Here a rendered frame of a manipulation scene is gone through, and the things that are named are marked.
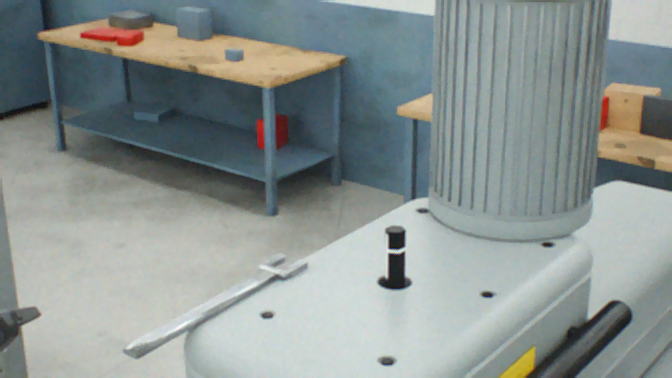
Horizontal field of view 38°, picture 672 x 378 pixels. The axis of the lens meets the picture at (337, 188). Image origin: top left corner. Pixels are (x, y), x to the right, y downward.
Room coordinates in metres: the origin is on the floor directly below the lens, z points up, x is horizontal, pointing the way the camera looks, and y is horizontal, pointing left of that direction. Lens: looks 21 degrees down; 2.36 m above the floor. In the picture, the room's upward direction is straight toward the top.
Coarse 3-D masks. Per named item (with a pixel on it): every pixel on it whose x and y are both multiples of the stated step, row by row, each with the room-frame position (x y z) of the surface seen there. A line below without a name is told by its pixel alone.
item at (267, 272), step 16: (272, 272) 0.94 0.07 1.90; (288, 272) 0.94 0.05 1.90; (240, 288) 0.90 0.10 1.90; (256, 288) 0.91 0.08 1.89; (208, 304) 0.87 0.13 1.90; (224, 304) 0.87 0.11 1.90; (176, 320) 0.84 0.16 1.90; (192, 320) 0.84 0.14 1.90; (144, 336) 0.81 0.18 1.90; (160, 336) 0.81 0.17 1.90; (176, 336) 0.82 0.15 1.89; (128, 352) 0.78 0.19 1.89; (144, 352) 0.78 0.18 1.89
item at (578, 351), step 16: (608, 304) 1.04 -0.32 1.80; (624, 304) 1.04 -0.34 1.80; (592, 320) 1.00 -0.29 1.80; (608, 320) 1.00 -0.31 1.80; (624, 320) 1.02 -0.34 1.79; (576, 336) 0.96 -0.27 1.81; (592, 336) 0.96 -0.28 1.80; (608, 336) 0.98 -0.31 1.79; (560, 352) 0.93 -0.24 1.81; (576, 352) 0.93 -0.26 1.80; (592, 352) 0.95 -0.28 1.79; (544, 368) 0.89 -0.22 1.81; (560, 368) 0.90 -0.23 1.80; (576, 368) 0.91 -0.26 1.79
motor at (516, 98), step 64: (448, 0) 1.09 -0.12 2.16; (512, 0) 1.04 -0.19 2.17; (576, 0) 1.04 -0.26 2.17; (448, 64) 1.09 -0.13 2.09; (512, 64) 1.04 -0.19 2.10; (576, 64) 1.05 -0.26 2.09; (448, 128) 1.08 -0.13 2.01; (512, 128) 1.04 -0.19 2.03; (576, 128) 1.05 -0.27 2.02; (448, 192) 1.08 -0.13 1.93; (512, 192) 1.03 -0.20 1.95; (576, 192) 1.06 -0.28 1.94
